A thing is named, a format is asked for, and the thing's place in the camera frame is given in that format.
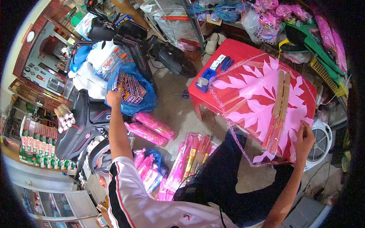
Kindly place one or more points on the blue tape dispenser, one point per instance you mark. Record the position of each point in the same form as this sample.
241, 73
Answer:
206, 79

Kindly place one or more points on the white sandals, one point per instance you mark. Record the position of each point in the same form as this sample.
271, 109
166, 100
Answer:
212, 42

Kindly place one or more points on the black motor scooter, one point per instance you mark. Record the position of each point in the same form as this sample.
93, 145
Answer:
85, 122

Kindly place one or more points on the person's left fingers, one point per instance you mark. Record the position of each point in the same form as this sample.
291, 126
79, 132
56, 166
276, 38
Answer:
115, 90

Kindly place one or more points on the incense stick bundle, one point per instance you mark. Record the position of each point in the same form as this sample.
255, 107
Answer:
285, 102
278, 97

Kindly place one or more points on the blue bag of pink packets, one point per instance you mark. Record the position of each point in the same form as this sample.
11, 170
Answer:
149, 168

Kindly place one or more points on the pink incense packet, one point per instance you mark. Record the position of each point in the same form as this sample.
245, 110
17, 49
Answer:
147, 134
156, 125

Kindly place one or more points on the blue bags of goods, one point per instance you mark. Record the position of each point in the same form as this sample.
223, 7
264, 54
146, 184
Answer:
219, 10

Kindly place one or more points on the white electric fan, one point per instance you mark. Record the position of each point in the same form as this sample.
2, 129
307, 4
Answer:
320, 145

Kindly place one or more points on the green plastic chair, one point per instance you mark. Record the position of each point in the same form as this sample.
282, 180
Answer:
316, 45

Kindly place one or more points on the carton of green red boxes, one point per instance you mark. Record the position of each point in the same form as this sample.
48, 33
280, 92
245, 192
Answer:
37, 142

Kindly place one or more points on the white plastic bag of boxes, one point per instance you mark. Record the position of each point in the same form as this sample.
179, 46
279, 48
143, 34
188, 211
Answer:
94, 71

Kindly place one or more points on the person's right thumb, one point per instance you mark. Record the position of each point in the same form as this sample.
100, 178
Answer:
298, 134

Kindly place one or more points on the person's legs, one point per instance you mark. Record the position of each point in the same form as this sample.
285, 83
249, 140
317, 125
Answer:
228, 182

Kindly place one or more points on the red plastic table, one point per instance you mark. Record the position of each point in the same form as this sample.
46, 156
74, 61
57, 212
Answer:
225, 47

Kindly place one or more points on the glass display counter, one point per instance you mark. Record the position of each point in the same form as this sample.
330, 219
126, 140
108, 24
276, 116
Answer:
51, 193

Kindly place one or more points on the bundle of white candles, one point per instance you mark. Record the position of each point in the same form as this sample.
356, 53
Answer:
65, 118

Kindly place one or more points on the pile of pink incense packets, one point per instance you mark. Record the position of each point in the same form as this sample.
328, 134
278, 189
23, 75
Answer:
188, 159

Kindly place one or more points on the blue plastic bag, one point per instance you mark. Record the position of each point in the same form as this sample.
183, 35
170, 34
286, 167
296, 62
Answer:
142, 107

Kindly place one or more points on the small white box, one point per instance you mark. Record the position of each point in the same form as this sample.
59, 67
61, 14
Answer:
217, 62

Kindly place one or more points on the stack of purple yellow boxes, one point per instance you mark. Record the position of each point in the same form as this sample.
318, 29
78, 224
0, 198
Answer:
130, 89

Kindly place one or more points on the person's body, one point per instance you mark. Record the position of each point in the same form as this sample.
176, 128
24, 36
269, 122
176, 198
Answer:
148, 205

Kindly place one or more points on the pink crumpled bags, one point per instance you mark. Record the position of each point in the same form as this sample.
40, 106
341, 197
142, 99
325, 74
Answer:
273, 8

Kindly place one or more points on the person's right hand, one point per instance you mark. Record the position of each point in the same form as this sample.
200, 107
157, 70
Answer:
304, 145

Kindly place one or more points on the clear plastic bag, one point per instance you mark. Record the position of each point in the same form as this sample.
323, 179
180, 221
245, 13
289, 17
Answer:
256, 25

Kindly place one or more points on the person's right fingers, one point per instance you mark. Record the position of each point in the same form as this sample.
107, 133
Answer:
307, 128

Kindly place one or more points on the long pink wrapped packets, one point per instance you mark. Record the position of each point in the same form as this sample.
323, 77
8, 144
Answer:
330, 40

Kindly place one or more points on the metal rack with plastic sheets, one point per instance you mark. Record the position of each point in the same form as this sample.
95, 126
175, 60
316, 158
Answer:
174, 22

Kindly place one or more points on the person's left hand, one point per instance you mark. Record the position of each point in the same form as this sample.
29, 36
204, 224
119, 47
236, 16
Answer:
114, 99

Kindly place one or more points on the red pink flower print wrapper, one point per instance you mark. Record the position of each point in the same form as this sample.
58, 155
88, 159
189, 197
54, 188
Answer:
251, 94

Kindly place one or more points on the wooden cabinet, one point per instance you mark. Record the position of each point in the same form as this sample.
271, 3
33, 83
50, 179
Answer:
37, 65

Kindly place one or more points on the small scissors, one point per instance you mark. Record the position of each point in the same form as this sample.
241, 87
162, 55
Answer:
185, 94

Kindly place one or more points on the yellow plastic basket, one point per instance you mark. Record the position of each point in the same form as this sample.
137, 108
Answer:
325, 74

